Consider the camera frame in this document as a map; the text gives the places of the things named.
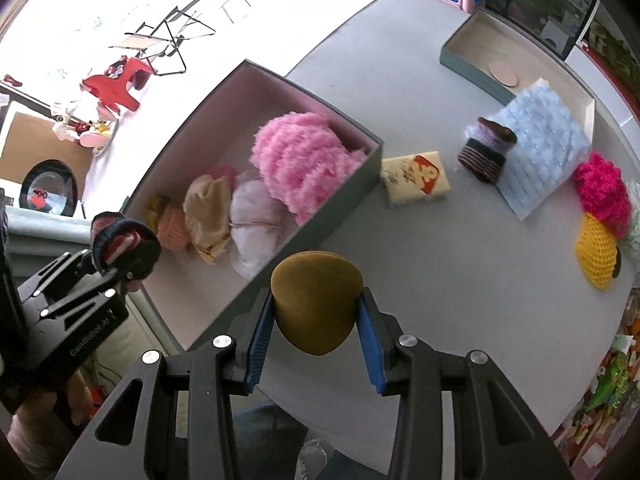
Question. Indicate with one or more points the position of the round pink disc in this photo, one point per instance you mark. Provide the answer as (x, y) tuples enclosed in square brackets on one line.
[(504, 74)]

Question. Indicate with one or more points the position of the peach sock roll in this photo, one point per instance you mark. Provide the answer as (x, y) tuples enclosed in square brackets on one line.
[(172, 230)]

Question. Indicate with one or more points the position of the light blue ribbed cover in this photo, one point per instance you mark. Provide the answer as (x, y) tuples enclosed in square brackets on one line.
[(45, 240)]

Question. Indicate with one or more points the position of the shallow teal box lid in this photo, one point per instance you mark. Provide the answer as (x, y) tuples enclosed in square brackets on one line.
[(475, 35)]

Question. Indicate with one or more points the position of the beige sock roll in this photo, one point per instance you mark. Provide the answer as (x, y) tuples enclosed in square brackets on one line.
[(207, 215)]

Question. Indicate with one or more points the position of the large grey box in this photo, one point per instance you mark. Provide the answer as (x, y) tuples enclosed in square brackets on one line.
[(340, 210)]

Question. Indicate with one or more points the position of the light blue bumpy cloth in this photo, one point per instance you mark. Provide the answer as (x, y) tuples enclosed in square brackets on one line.
[(540, 145)]

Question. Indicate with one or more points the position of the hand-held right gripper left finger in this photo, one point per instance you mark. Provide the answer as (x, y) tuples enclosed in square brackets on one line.
[(257, 345)]

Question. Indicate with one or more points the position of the red children's chair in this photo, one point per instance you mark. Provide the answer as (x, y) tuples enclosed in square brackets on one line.
[(112, 85)]

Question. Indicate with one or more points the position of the light pink fluffy cloth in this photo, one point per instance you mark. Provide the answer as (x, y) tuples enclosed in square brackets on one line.
[(300, 160)]

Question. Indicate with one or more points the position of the purple brown sock roll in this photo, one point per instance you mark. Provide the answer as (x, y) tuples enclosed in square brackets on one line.
[(487, 152)]

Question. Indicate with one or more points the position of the yellow soft item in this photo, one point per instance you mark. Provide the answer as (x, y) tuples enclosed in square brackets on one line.
[(152, 207)]

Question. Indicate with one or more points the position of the brown teardrop sponge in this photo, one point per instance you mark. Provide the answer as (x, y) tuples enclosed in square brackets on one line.
[(315, 300)]

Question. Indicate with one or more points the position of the person's left hand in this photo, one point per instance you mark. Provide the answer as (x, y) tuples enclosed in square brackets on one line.
[(82, 395)]

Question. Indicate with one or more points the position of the cardboard box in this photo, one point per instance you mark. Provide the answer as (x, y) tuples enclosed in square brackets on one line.
[(30, 140)]

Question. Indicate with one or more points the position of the yellow foam net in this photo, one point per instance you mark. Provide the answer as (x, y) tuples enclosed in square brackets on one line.
[(595, 250)]

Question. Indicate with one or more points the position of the black folding chair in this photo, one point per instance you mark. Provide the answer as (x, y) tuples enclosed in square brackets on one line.
[(160, 35)]

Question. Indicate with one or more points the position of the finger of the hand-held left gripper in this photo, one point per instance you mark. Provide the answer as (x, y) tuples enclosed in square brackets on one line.
[(65, 272), (90, 299)]

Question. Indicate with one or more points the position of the hot pink fluffy cloth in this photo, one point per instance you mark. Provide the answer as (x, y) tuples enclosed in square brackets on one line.
[(602, 190)]

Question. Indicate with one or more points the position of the pink black sock roll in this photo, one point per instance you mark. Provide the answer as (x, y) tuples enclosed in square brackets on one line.
[(125, 242)]

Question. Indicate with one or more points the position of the black round plate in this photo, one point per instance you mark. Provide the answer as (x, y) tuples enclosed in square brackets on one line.
[(47, 187)]

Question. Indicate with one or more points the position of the pile of snack packets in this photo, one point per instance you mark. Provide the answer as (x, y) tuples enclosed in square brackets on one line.
[(610, 385)]

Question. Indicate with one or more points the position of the tissue pack red print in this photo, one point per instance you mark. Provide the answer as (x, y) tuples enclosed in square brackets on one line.
[(415, 177)]

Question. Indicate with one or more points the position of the pink sponge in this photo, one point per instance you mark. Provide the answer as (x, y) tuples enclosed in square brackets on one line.
[(225, 170)]

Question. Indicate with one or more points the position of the white green bath pouf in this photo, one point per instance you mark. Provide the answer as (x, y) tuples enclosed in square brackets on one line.
[(635, 230)]

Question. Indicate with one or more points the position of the white cloth bundle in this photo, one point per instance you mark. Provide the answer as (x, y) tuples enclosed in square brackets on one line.
[(255, 215)]

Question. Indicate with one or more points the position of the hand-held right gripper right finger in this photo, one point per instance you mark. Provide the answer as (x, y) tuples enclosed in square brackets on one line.
[(372, 345)]

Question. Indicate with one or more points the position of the pink white toy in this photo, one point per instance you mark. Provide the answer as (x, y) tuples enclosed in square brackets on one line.
[(85, 127)]

